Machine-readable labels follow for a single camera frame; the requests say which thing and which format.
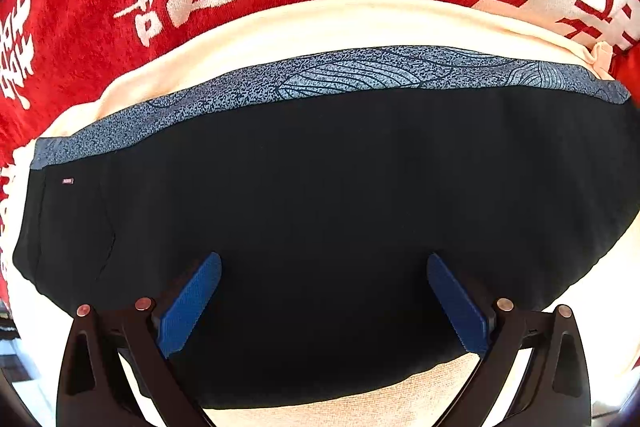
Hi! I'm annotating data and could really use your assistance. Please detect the cream cushion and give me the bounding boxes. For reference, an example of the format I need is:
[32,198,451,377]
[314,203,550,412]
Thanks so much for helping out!
[0,0,640,427]

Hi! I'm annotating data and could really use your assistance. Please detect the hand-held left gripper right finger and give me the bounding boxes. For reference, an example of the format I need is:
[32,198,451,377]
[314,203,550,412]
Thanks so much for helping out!
[426,252,594,427]

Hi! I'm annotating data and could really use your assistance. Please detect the black pants with blue waistband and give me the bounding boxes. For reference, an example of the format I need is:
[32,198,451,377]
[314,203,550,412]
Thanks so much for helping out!
[12,46,640,410]

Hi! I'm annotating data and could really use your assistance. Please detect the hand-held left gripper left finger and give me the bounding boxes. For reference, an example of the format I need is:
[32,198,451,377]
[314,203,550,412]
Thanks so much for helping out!
[56,251,223,427]

